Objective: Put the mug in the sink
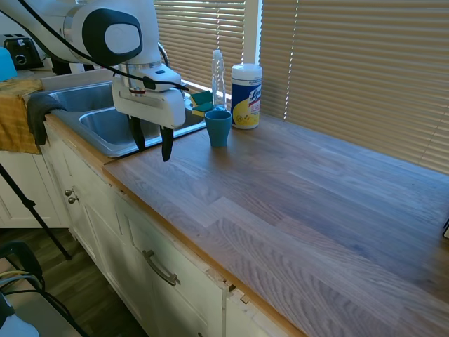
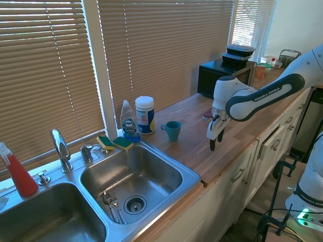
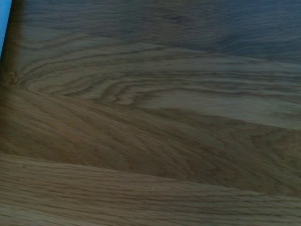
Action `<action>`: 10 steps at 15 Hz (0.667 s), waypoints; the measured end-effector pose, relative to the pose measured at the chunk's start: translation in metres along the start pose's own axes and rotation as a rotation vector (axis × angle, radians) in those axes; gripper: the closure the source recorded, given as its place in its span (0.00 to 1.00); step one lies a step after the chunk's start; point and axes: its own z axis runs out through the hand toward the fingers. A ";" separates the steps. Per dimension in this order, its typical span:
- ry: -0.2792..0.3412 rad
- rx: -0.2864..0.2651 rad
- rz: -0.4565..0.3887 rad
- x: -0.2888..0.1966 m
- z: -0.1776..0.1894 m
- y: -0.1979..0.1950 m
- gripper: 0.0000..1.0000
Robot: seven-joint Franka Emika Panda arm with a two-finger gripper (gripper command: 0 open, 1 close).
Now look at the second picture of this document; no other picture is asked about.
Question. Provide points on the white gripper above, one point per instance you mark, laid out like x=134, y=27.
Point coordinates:
x=214, y=127

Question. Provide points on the teal ceramic mug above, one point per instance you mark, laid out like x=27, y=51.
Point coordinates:
x=174, y=131

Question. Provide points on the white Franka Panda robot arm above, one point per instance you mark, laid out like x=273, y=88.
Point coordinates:
x=267, y=94

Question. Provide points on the metal sink drain strainer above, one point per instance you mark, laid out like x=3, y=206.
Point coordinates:
x=135, y=204

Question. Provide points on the stainless steel double sink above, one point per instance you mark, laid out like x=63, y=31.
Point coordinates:
x=75, y=174

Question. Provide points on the small chrome sink knob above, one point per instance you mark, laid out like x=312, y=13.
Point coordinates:
x=43, y=178

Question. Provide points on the white kitchen base cabinet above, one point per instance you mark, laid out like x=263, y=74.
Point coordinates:
x=242, y=191

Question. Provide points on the black microwave oven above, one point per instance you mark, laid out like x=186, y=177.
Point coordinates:
x=208, y=78

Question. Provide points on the white wipes canister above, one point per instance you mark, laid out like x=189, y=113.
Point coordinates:
x=145, y=116

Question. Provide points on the black C-clamp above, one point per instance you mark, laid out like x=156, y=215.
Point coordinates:
x=278, y=223
x=290, y=165

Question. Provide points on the orange plastic container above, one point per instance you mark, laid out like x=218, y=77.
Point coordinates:
x=260, y=71

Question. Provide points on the black plastic food container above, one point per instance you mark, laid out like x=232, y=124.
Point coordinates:
x=239, y=50
x=234, y=60

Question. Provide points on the clear Dawn dish soap bottle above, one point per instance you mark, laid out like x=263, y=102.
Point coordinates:
x=129, y=123

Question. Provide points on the clear container with green lid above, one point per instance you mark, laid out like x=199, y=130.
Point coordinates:
x=267, y=66

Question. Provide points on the yellow green sponge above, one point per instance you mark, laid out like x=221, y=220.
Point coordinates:
x=123, y=143
x=105, y=143

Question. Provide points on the small amber jar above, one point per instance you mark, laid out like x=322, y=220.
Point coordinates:
x=277, y=64

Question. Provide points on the black dishwasher appliance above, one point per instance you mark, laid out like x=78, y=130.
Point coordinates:
x=314, y=111

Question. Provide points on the wide beige window blind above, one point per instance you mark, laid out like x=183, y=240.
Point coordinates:
x=38, y=75
x=164, y=50

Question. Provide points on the grey cutlery caddy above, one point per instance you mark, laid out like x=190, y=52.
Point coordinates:
x=286, y=58

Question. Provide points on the narrow white window blind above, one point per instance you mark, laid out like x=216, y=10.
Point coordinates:
x=252, y=27

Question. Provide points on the metal fork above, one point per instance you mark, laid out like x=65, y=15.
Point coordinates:
x=116, y=204

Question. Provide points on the metal spoon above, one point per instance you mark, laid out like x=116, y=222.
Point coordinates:
x=108, y=200

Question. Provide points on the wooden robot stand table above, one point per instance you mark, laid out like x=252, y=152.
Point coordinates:
x=302, y=233

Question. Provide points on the chrome side sprayer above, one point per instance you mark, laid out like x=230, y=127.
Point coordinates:
x=87, y=153

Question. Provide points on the chrome kitchen faucet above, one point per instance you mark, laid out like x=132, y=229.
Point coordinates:
x=60, y=147

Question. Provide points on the red spray bottle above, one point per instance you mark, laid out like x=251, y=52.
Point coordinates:
x=21, y=176

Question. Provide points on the red wrist camera mount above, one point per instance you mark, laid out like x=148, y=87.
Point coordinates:
x=208, y=116

